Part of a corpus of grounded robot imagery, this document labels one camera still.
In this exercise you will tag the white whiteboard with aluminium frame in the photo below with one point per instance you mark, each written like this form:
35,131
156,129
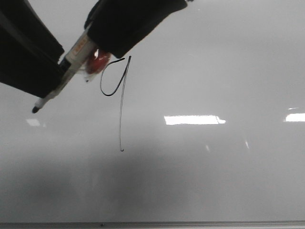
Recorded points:
204,120

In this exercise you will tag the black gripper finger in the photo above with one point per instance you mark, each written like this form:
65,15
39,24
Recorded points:
29,53
116,26

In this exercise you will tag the red round marker attachment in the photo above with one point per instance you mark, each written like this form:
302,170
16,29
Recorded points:
95,63

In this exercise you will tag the white black whiteboard marker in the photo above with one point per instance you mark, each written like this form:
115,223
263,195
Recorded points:
70,64

